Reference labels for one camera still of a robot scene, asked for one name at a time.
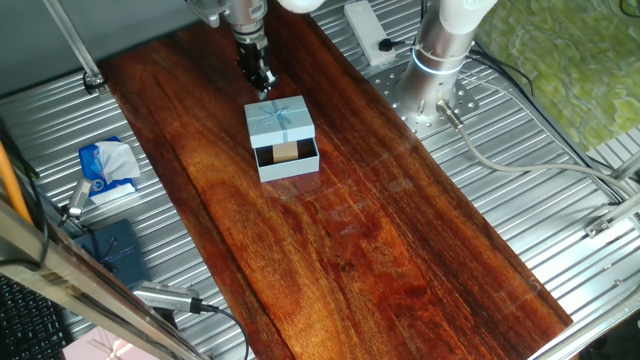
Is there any aluminium table edge rail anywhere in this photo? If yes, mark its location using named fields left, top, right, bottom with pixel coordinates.
left=527, top=287, right=640, bottom=360

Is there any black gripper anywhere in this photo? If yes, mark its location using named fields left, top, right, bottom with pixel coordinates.
left=234, top=37, right=278, bottom=101

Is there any grey cable with metal connector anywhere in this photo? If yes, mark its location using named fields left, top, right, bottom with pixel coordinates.
left=435, top=99, right=640, bottom=199

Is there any glossy brown wooden board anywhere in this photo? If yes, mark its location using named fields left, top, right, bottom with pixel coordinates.
left=99, top=0, right=574, bottom=360

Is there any small silver camera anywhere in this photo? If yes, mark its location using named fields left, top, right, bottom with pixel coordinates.
left=63, top=177, right=94, bottom=221

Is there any black keyboard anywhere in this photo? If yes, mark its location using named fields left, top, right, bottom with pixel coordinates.
left=0, top=274, right=69, bottom=360

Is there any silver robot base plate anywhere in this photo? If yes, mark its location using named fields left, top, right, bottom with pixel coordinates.
left=372, top=62, right=480, bottom=140

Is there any light blue ribboned casing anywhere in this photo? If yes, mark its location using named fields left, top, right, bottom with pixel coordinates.
left=243, top=94, right=317, bottom=150

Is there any orange tube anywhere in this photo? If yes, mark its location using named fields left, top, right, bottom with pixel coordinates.
left=0, top=141, right=34, bottom=226

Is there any blue tissue pack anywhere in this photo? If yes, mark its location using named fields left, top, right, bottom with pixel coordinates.
left=78, top=135, right=142, bottom=206

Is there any light blue inner gift box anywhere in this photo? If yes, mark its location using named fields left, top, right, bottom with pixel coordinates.
left=253, top=137, right=321, bottom=184

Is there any slanted metal pole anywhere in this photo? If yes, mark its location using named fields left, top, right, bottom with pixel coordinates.
left=42, top=0, right=109, bottom=97

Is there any white power strip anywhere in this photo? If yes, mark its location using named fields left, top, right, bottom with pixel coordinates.
left=343, top=0, right=397, bottom=68

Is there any tan block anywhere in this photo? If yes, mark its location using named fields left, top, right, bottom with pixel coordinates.
left=272, top=141, right=300, bottom=164

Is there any black camera cable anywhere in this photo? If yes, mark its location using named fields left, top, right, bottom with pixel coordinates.
left=199, top=301, right=251, bottom=360

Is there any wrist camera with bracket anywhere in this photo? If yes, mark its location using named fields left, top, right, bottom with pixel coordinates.
left=184, top=0, right=230, bottom=29

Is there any thin black cable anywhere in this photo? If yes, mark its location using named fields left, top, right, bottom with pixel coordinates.
left=0, top=124, right=51, bottom=269

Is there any aluminium frame bar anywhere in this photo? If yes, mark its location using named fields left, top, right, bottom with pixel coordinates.
left=0, top=199, right=211, bottom=360

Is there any black power plug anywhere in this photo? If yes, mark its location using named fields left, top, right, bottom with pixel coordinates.
left=378, top=38, right=409, bottom=53

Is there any dark blue gift box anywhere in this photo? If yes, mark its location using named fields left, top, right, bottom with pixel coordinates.
left=74, top=218, right=151, bottom=290

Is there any black cable bundle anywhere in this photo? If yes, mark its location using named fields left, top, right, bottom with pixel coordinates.
left=467, top=42, right=629, bottom=204

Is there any pink gift box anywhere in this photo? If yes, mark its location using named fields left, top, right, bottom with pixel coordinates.
left=62, top=327, right=161, bottom=360

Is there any black camera stand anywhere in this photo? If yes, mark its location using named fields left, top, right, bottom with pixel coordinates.
left=55, top=209, right=92, bottom=237

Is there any short aluminium profile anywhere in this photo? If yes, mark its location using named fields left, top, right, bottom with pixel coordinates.
left=583, top=149, right=640, bottom=239

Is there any large silver camera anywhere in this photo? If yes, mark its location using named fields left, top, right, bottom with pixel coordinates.
left=132, top=280, right=204, bottom=315

